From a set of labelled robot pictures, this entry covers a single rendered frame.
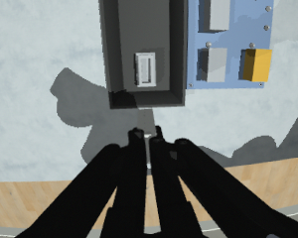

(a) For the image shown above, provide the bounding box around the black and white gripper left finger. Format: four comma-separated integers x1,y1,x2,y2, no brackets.
14,109,149,238

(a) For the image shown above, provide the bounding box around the yellow rectangular block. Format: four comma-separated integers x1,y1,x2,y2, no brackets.
242,49,272,81

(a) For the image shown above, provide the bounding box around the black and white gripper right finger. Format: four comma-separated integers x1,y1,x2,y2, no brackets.
145,108,298,238

